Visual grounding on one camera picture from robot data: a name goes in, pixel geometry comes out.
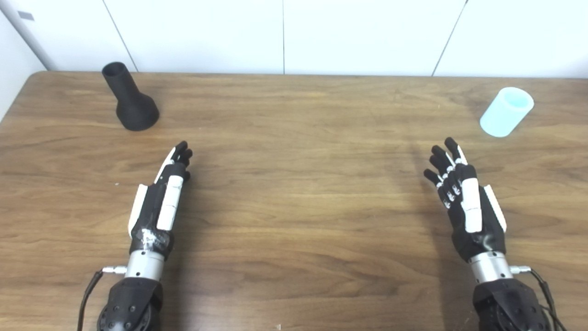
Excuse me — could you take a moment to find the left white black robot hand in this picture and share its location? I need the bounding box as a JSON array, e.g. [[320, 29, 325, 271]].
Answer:
[[127, 141, 193, 261]]

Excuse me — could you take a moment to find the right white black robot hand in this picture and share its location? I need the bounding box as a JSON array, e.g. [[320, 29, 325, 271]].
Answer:
[[423, 137, 507, 263]]

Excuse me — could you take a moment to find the light-blue hose piece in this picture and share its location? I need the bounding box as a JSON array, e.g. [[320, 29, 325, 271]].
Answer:
[[480, 87, 535, 138]]

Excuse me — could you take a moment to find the black flared nozzle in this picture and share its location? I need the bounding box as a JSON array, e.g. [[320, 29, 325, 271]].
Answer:
[[102, 62, 160, 132]]

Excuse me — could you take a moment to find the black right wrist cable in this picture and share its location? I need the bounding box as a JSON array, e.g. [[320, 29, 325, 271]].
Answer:
[[509, 265, 568, 331]]

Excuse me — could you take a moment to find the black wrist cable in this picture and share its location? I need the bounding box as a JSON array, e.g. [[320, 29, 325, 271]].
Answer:
[[509, 265, 568, 331], [77, 266, 127, 331]]

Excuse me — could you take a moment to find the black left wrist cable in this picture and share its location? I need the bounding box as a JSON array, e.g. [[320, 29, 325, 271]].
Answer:
[[77, 266, 127, 331]]

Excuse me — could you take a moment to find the gray wall corner trim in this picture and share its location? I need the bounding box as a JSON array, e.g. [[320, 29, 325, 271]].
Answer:
[[0, 0, 58, 72]]

